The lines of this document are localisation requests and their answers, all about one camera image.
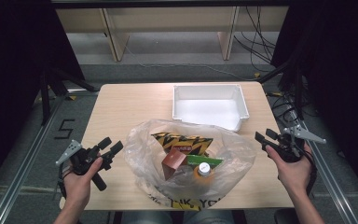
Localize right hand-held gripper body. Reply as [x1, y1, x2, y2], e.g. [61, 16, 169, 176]
[273, 123, 327, 163]

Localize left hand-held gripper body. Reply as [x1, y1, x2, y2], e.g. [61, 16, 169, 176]
[55, 139, 113, 192]

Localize clear plastic bag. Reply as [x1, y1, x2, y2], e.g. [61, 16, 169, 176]
[123, 119, 258, 212]

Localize white plastic bin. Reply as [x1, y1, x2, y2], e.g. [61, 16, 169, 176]
[172, 83, 251, 133]

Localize black yellow chips bag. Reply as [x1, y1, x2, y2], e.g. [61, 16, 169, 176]
[150, 132, 214, 157]

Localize brown cardboard box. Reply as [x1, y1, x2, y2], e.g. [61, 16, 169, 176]
[161, 147, 189, 181]

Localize green snack packet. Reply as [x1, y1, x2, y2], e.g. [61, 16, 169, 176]
[185, 154, 225, 171]

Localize person's right hand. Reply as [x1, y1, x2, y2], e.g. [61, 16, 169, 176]
[265, 143, 313, 194]

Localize person's left hand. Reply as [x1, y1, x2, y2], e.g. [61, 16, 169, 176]
[62, 156, 104, 209]

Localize black metal stand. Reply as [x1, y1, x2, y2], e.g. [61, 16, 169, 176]
[38, 66, 99, 125]
[257, 62, 306, 120]

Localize grey tape strip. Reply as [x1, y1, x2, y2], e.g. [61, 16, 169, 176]
[0, 185, 63, 200]

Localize person's left leg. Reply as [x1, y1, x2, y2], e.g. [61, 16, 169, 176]
[120, 210, 172, 224]

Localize person's leg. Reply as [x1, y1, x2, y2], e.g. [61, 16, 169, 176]
[120, 210, 172, 224]
[183, 209, 236, 224]

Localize black curtain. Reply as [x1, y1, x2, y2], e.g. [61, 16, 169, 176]
[0, 0, 86, 195]
[269, 0, 358, 197]

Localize person's right leg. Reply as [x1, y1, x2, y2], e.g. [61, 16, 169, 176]
[183, 209, 236, 224]

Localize black floor cables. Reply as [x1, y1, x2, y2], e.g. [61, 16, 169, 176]
[267, 90, 316, 125]

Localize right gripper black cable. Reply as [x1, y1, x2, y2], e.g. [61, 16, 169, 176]
[302, 148, 319, 197]

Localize aluminium floor rail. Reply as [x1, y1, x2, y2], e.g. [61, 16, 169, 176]
[292, 118, 358, 224]
[0, 88, 101, 224]

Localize bundle of black cables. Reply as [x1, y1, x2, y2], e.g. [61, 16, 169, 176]
[232, 6, 278, 74]

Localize thin white cable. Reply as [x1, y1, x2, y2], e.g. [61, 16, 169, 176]
[125, 46, 257, 82]

